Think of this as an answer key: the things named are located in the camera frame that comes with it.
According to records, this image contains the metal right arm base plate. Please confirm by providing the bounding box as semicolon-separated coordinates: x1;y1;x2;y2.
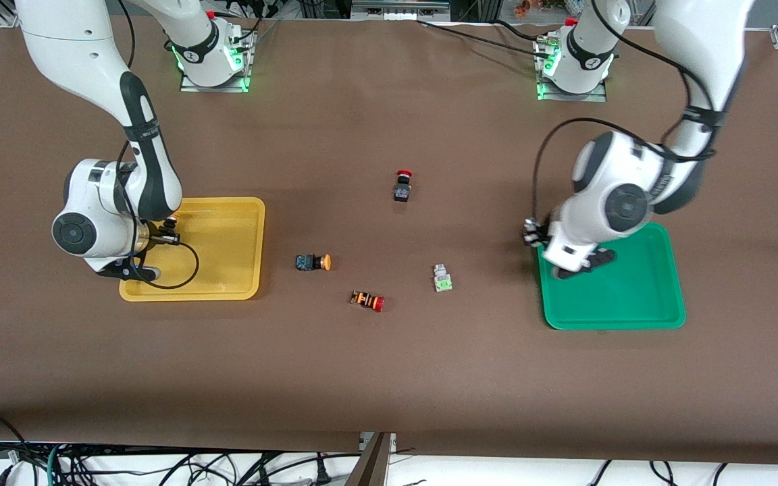
178;67;253;94

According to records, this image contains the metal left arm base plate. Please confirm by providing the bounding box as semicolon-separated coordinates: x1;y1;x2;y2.
536;80;608;103

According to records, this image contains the red push button orange body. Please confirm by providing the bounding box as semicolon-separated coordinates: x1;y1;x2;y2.
350;290;386;313

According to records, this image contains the green plastic tray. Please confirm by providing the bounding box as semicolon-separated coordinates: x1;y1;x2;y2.
536;223;688;331

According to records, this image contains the brown table mat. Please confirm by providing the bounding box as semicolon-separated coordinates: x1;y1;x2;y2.
0;12;778;466

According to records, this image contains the yellow push button black body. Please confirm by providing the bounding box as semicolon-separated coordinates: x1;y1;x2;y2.
294;253;332;273

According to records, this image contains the yellow plastic tray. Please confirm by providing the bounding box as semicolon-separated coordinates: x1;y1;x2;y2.
119;197;267;302

